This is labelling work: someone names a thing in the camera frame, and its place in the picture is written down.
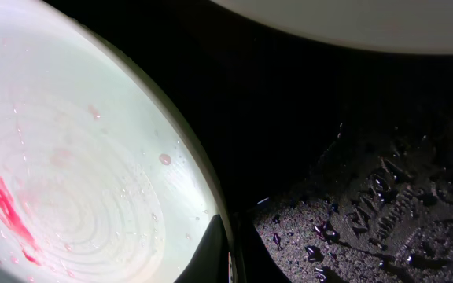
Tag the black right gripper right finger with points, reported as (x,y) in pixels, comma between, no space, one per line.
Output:
(254,262)

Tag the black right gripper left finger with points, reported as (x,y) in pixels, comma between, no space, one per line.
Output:
(210,262)

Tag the light blue plate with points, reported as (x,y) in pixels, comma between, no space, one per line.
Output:
(101,179)

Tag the black round tray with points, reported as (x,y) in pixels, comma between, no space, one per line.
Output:
(341,158)

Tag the light green plate far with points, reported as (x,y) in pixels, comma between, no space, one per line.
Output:
(393,26)

